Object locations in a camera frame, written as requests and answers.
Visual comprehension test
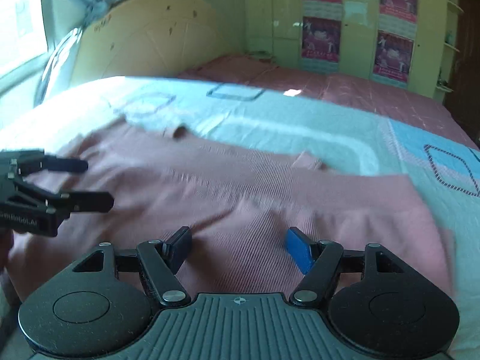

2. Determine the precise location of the light blue patterned bedsheet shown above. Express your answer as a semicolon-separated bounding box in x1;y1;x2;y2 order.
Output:
1;76;479;359

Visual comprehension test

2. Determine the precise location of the corner shelf unit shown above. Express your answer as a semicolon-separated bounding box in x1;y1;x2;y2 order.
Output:
433;0;464;102

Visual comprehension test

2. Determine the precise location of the pale green wardrobe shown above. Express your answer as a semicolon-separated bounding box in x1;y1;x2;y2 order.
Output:
246;0;448;98

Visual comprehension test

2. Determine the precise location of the lower left pink poster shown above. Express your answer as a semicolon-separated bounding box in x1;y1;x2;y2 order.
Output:
301;16;341;74

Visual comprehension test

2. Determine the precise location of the upper right pink poster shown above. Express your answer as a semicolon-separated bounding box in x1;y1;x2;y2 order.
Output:
378;0;418;40

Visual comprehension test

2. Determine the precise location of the cream wooden headboard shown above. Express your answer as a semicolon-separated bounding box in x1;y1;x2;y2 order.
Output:
70;0;233;87

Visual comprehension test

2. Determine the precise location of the pink checked bed cover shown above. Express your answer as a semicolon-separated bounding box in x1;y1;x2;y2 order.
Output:
177;55;477;149

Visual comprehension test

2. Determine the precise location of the lower right pink poster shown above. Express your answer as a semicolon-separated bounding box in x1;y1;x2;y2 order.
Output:
372;31;414;89

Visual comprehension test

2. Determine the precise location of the dark brown door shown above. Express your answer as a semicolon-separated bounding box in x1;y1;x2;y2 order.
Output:
445;0;480;140

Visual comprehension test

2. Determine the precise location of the pink knit sweater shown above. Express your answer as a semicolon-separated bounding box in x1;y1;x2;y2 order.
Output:
7;120;454;299

